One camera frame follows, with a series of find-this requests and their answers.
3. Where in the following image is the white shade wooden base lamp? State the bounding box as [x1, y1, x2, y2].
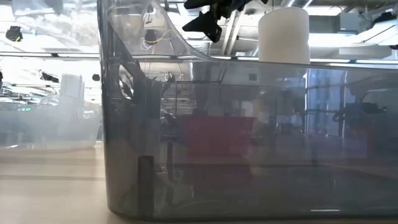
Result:
[257, 6, 311, 65]

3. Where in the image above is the black ceiling device yellow cable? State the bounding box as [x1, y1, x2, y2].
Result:
[144, 29, 158, 45]

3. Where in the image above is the grey translucent plastic basket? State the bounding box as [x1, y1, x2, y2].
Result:
[96, 0, 398, 222]

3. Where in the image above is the red plastic basket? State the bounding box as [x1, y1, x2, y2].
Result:
[182, 115, 256, 157]

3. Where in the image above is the clear translucent plastic basket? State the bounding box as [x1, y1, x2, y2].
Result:
[0, 93, 104, 151]

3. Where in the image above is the black ceiling camera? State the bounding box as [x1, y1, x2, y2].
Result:
[5, 26, 24, 43]

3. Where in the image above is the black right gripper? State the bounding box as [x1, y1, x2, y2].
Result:
[182, 0, 270, 44]

